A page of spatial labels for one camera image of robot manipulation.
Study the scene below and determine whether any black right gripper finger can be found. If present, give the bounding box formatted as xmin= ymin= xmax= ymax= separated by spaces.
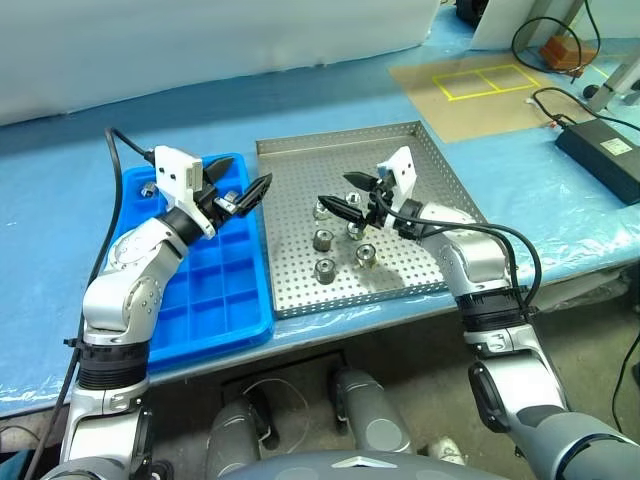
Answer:
xmin=317 ymin=195 xmax=370 ymax=225
xmin=341 ymin=171 xmax=379 ymax=192

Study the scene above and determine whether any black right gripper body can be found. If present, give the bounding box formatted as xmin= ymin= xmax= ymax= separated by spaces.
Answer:
xmin=364 ymin=172 xmax=396 ymax=232

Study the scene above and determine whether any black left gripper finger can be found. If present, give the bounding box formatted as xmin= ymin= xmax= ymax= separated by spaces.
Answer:
xmin=233 ymin=173 xmax=274 ymax=217
xmin=203 ymin=156 xmax=236 ymax=185

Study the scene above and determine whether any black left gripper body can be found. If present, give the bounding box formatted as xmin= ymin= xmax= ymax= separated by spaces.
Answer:
xmin=193 ymin=175 xmax=237 ymax=227

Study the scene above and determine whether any blue compartment tray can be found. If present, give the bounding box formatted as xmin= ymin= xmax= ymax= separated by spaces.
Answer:
xmin=107 ymin=152 xmax=278 ymax=375

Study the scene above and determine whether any orange small box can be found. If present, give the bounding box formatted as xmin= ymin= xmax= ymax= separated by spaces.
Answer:
xmin=538 ymin=35 xmax=601 ymax=71

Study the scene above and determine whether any perforated metal tray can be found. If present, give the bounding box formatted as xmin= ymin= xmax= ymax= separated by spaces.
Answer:
xmin=254 ymin=119 xmax=489 ymax=321

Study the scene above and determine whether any white backdrop sheet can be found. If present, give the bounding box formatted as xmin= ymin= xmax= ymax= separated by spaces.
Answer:
xmin=0 ymin=0 xmax=441 ymax=129

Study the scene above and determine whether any brown cardboard sheet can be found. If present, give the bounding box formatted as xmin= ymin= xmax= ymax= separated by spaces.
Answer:
xmin=388 ymin=53 xmax=609 ymax=145

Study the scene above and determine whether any blue plastic table cover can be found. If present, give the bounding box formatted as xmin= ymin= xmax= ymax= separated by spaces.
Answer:
xmin=0 ymin=0 xmax=640 ymax=416

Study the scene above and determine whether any black device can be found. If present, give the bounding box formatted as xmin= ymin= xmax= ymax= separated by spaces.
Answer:
xmin=455 ymin=0 xmax=485 ymax=22

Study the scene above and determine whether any grey right robot leg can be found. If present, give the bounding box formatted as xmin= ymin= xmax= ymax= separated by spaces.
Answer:
xmin=333 ymin=368 xmax=417 ymax=456

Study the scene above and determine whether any grey robot leg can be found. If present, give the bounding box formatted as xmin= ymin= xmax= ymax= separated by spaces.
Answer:
xmin=333 ymin=368 xmax=417 ymax=456
xmin=206 ymin=398 xmax=264 ymax=480

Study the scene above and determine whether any white leaning panel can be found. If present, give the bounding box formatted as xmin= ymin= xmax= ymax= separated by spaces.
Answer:
xmin=471 ymin=0 xmax=587 ymax=51

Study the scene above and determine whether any black power adapter brick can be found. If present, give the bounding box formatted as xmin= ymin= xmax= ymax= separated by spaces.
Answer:
xmin=554 ymin=119 xmax=640 ymax=205

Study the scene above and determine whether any grey left robot leg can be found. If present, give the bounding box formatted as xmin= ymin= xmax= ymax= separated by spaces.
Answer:
xmin=206 ymin=398 xmax=264 ymax=480

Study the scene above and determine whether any white shoe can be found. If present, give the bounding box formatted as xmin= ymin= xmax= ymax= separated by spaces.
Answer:
xmin=427 ymin=436 xmax=469 ymax=464

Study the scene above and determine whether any grey robot torso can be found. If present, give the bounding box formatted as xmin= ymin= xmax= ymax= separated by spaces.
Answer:
xmin=214 ymin=447 xmax=506 ymax=480

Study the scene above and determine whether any grey metal stand leg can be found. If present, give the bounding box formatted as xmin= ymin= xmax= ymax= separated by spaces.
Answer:
xmin=582 ymin=42 xmax=640 ymax=109

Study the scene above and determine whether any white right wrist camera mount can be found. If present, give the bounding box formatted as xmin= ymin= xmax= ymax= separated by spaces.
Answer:
xmin=376 ymin=146 xmax=417 ymax=202

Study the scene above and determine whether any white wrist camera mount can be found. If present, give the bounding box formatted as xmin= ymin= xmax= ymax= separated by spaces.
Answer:
xmin=376 ymin=146 xmax=417 ymax=202
xmin=152 ymin=145 xmax=218 ymax=239

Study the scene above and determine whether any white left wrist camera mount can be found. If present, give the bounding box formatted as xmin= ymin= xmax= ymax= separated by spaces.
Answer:
xmin=152 ymin=145 xmax=218 ymax=239

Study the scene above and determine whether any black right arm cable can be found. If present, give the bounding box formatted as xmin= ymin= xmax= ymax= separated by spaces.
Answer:
xmin=372 ymin=192 xmax=544 ymax=314

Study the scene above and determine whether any black floor frame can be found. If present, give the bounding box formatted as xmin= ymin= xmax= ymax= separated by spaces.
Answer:
xmin=221 ymin=349 xmax=349 ymax=401

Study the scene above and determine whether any black looped cable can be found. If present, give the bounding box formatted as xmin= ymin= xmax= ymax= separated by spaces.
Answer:
xmin=510 ymin=0 xmax=604 ymax=79

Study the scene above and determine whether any black power adapter cable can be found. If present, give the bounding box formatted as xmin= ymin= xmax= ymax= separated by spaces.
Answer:
xmin=531 ymin=87 xmax=640 ymax=132

